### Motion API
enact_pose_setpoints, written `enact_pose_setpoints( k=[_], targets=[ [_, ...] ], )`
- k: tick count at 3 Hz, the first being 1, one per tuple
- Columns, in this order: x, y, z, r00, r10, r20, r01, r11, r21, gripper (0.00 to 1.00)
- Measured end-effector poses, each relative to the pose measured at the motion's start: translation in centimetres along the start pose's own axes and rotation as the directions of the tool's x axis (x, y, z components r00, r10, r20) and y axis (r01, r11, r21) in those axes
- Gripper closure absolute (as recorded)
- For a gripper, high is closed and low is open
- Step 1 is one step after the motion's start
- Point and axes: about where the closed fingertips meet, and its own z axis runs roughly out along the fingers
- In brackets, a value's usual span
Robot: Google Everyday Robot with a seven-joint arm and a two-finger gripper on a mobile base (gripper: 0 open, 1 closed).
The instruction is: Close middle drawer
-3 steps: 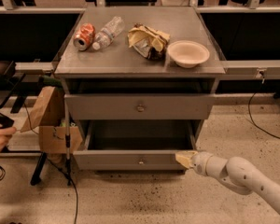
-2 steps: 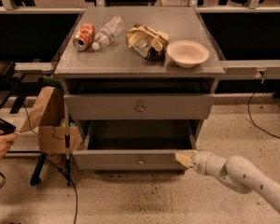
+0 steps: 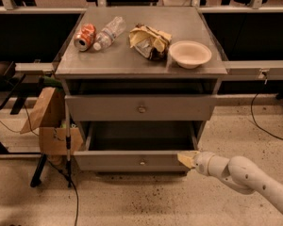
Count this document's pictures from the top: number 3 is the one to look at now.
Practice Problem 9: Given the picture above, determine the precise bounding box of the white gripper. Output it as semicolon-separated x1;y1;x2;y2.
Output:
177;151;215;176

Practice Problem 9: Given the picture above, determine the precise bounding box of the grey drawer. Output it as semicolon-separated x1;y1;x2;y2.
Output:
65;95;217;121
74;121;198;172

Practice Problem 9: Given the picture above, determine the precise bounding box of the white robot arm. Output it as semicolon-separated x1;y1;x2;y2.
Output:
177;151;283;215

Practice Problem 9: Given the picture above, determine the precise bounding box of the grey drawer cabinet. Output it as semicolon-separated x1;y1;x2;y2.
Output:
55;6;229;174

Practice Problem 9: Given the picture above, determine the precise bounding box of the grey top drawer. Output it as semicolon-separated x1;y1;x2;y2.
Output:
65;95;217;121

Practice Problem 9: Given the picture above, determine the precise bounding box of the white paper bowl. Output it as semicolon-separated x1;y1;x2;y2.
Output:
169;40;212;69

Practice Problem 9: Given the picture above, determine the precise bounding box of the crumpled yellow chip bag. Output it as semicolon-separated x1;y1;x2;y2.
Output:
129;24;172;61

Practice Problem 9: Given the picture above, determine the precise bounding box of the white and black pole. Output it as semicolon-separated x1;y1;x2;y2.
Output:
65;102;72;187

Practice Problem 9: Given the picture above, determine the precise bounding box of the brown cardboard box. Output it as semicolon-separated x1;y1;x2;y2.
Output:
19;87;85;156

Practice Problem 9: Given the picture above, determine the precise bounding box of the clear plastic water bottle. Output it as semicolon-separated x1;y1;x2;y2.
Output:
93;16;126;51

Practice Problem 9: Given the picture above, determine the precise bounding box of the orange soda can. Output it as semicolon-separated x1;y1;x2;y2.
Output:
74;24;96;52

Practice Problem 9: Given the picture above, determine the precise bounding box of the green object behind box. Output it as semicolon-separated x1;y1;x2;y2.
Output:
38;76;62;89

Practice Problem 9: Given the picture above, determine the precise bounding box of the black stand left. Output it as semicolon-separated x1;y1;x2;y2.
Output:
0;61;47;187

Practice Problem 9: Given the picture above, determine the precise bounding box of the black floor cable right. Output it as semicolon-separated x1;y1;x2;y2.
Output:
249;92;283;142

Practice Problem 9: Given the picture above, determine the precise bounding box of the black floor cable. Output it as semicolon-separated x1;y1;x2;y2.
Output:
249;92;283;142
46;158;80;226

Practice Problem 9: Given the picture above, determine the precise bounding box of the black floor cable left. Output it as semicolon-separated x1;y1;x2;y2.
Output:
46;158;80;226

